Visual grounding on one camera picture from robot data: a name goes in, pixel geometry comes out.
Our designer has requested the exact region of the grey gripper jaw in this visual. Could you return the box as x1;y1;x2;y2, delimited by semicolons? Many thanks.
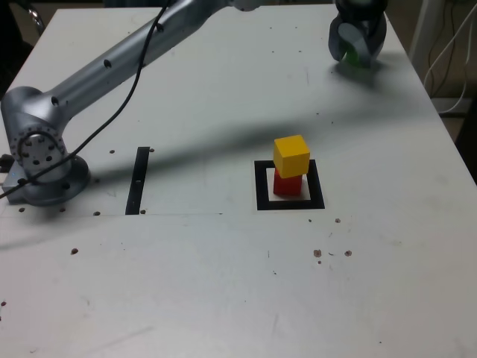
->
327;16;350;63
336;19;387;69

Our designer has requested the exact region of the green cube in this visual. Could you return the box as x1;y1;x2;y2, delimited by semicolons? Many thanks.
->
342;49;361;69

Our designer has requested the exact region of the yellow cube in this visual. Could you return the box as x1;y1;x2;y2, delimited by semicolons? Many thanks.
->
273;134;312;178

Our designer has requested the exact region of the red cube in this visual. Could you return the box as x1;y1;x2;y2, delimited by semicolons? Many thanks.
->
274;169;303;197

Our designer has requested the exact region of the black tape square outline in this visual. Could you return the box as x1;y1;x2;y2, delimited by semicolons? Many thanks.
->
253;159;326;212

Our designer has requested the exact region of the black tape strip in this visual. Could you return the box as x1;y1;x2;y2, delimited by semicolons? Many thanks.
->
124;146;151;216

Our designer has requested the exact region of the white post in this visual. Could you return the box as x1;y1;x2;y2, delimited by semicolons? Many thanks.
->
408;0;441;57

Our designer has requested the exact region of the white cable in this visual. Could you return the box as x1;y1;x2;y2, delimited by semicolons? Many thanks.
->
423;7;477;98
439;22;477;115

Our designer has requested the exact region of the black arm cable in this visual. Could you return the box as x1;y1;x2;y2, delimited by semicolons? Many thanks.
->
0;0;176;201

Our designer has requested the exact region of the metal chair frame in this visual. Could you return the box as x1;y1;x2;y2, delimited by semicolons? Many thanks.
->
26;7;48;38

